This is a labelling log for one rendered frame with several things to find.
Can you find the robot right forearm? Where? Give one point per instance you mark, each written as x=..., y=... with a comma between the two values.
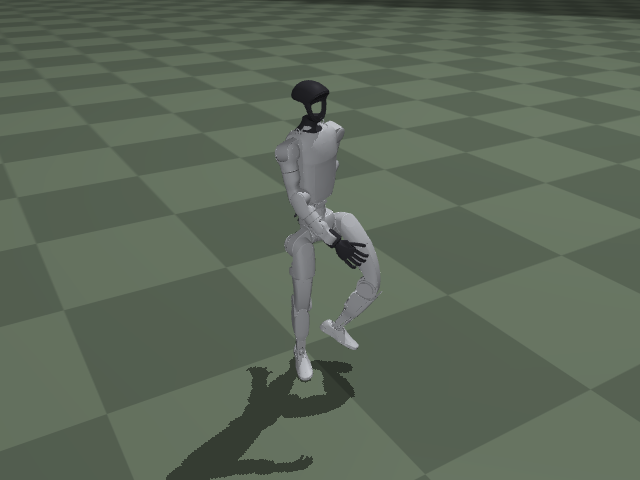
x=310, y=216

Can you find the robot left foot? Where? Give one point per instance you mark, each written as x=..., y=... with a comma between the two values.
x=341, y=336

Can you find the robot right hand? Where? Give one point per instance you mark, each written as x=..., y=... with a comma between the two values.
x=346, y=249

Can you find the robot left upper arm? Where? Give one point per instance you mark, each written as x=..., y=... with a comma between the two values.
x=340, y=133

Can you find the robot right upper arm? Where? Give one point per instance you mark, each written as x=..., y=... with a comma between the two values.
x=287, y=154

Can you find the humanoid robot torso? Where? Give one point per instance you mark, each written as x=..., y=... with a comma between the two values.
x=317, y=168

